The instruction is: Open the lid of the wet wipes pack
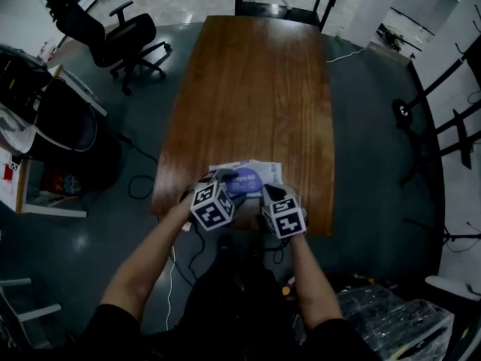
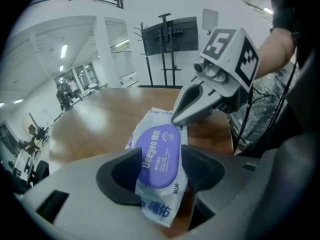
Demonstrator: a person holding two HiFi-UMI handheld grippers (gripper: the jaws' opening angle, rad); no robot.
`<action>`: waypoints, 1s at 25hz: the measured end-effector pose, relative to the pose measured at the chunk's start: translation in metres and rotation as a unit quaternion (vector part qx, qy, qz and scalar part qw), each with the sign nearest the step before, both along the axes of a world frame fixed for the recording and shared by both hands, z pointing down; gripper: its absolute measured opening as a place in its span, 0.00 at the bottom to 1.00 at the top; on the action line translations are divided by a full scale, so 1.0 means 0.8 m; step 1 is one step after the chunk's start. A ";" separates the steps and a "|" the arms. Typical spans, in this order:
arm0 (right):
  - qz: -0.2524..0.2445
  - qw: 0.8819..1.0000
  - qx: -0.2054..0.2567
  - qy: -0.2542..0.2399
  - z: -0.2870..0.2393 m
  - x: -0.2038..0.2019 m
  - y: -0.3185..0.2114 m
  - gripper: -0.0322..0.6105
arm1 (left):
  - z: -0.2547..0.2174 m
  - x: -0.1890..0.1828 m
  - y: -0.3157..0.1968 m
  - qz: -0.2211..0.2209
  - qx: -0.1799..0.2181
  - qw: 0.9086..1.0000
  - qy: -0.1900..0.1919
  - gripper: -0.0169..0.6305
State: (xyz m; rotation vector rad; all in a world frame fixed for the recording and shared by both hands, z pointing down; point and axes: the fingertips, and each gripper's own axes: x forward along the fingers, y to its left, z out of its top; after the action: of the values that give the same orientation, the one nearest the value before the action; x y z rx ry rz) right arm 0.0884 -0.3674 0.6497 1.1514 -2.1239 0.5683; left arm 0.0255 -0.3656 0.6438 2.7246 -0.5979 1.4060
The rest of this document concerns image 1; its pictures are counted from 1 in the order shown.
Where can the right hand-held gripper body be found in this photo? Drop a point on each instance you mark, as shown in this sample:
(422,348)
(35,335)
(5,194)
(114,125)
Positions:
(286,216)

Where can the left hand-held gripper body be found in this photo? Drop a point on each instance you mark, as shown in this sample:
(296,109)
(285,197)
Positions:
(211,209)

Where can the purple wet wipes pack lid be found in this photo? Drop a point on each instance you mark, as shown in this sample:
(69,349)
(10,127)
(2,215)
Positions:
(244,181)

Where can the white wet wipes pack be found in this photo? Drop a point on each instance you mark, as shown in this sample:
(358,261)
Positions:
(259,175)

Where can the person's left forearm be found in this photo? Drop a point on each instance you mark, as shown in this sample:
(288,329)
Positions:
(150,261)

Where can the person's right forearm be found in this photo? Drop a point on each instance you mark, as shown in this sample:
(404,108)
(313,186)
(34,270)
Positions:
(310,276)

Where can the person's black clothing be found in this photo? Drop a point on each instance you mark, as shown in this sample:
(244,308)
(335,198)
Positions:
(233,307)

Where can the plastic-wrapped black crate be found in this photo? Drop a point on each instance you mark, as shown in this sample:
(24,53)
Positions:
(394,322)

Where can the black round bin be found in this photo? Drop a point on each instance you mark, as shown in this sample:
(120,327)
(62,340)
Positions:
(71,137)

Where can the black wheeled metal stand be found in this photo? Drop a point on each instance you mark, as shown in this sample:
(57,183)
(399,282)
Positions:
(437,119)

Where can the white shelf unit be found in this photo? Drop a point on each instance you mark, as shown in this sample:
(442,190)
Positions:
(30,186)

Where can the black office chair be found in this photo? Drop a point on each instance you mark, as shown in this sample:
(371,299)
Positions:
(114,41)

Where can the black equipment case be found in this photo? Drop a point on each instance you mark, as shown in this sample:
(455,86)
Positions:
(19,85)

